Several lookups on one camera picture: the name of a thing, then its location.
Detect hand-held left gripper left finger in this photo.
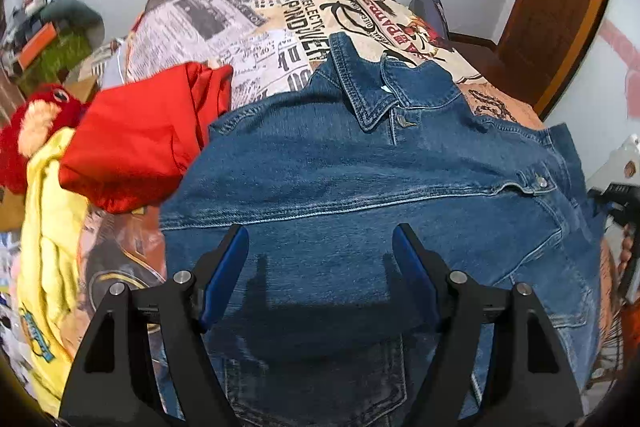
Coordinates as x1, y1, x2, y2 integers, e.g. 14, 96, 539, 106
59, 223, 250, 427

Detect orange cloth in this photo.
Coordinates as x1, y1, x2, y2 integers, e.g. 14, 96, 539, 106
617, 307, 640, 360

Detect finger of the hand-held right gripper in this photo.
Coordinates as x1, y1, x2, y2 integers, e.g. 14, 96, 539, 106
587, 183, 640, 228

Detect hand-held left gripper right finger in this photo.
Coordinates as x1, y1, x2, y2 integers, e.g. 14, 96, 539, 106
392, 223, 586, 427

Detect yellow printed garment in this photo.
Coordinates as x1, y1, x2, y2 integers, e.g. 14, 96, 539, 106
15, 127, 91, 418

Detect orange box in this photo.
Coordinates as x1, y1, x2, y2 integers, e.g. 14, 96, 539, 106
17, 22, 58, 70

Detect red plush toy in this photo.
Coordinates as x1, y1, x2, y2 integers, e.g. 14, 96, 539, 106
0, 83, 91, 195

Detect blue denim jacket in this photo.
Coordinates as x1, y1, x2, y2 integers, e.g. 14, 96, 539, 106
159, 32, 603, 427

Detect grey green cloth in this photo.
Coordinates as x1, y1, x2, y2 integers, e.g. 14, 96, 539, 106
40, 0, 106, 38

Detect red shiny garment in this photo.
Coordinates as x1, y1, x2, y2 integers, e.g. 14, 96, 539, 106
58, 62, 234, 214

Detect brown wooden door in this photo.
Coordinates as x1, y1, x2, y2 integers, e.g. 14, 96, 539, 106
450, 0, 618, 118

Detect newspaper printed blanket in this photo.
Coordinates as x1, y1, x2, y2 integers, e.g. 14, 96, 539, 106
77, 0, 621, 418

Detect green fuzzy mat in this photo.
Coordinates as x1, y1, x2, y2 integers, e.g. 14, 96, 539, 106
20, 32, 96, 82

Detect dark blue cap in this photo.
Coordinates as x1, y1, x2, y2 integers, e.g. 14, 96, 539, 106
409, 0, 453, 42

